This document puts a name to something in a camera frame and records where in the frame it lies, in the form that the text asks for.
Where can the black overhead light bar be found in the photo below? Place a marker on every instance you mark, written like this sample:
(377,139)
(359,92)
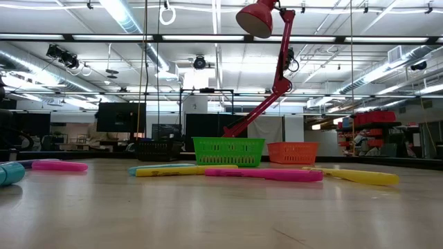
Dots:
(157,38)

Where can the teal highlighter marker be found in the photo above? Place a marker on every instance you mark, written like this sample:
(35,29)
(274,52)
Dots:
(138,170)

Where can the black plastic basket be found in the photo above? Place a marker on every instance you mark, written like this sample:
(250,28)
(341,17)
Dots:
(157,150)

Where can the green plastic basket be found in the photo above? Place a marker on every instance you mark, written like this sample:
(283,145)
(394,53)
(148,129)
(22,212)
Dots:
(228,139)

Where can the person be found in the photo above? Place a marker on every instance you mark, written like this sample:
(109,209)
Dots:
(95,136)
(27,143)

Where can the orange plastic basket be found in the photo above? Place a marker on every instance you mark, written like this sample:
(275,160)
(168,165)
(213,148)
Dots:
(292,154)

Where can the black ceiling camera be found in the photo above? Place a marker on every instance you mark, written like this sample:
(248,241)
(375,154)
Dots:
(418,65)

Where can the yellow highlighter marker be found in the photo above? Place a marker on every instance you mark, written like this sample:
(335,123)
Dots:
(173,171)
(367,177)

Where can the white hanging sheet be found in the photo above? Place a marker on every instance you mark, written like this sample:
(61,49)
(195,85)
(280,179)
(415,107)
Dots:
(294,128)

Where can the small black screen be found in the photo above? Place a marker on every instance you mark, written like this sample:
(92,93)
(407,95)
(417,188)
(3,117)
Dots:
(166,131)

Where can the black ceiling spotlight cluster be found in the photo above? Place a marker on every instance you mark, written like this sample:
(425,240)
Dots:
(65,58)

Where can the red storage bin rack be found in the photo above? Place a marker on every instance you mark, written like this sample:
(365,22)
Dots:
(375,117)

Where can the black overhead camera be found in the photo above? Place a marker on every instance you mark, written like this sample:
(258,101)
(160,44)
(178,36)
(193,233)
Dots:
(199,63)

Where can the pink highlighter marker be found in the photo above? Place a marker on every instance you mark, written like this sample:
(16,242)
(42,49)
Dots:
(270,174)
(59,166)

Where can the large black monitor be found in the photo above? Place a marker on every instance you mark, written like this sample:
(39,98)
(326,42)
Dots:
(121,117)

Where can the red desk lamp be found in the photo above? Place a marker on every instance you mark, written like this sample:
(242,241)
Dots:
(256,19)

